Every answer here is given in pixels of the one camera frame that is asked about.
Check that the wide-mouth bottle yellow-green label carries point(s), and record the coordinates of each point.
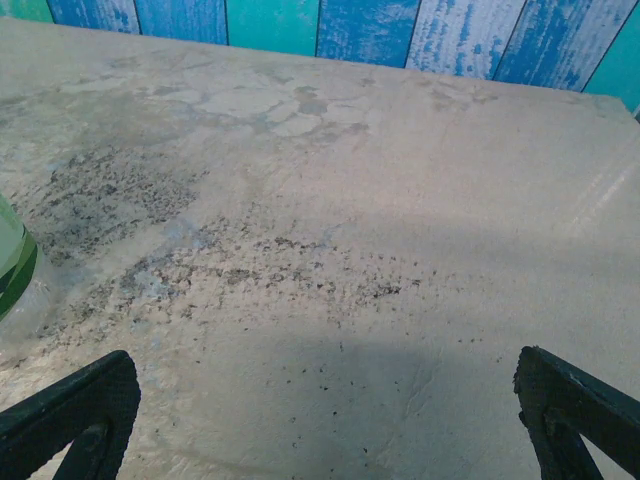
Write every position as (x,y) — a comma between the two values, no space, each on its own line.
(15,260)

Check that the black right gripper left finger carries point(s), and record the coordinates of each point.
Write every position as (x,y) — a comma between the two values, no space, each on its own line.
(100,385)

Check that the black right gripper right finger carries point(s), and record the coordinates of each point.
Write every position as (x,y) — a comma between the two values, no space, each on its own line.
(550,385)

